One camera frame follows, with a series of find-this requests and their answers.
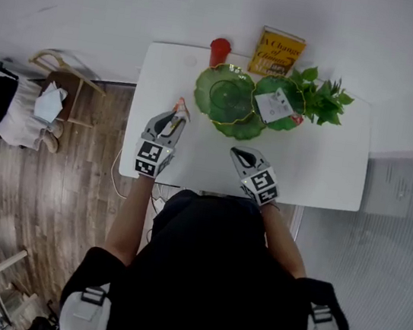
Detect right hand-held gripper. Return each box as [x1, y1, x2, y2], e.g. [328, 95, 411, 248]
[222, 144, 286, 210]

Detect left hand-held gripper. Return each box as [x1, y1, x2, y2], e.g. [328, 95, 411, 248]
[131, 106, 189, 184]

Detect orange snack packet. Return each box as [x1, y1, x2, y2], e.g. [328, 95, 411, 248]
[168, 96, 194, 132]

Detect clear white small packet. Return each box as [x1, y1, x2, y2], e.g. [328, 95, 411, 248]
[250, 83, 298, 128]

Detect green glass tiered plates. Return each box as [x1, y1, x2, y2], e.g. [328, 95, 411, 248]
[187, 58, 312, 151]

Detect person's right forearm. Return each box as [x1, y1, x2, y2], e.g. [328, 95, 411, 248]
[252, 202, 318, 280]

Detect person's left forearm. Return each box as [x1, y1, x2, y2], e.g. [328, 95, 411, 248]
[102, 170, 158, 267]

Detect red cup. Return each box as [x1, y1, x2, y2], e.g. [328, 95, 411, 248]
[207, 36, 234, 71]

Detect green potted plant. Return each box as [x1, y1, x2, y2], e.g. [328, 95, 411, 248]
[282, 62, 360, 131]

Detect wooden chair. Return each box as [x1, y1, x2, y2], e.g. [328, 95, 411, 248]
[20, 46, 113, 130]

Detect yellow book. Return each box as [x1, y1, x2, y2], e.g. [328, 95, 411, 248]
[246, 23, 310, 81]

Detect white papers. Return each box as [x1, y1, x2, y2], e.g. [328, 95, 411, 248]
[31, 80, 69, 125]

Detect person's black clothing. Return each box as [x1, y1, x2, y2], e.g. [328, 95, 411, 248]
[55, 172, 367, 330]

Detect black grey office chair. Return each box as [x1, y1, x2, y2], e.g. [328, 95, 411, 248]
[24, 297, 64, 330]

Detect cream power cable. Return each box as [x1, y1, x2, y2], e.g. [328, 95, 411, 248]
[106, 146, 135, 199]

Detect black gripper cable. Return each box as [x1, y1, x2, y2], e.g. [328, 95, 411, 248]
[142, 182, 173, 247]

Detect person's left grey shoulder strap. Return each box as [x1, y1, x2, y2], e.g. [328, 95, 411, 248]
[57, 277, 113, 330]

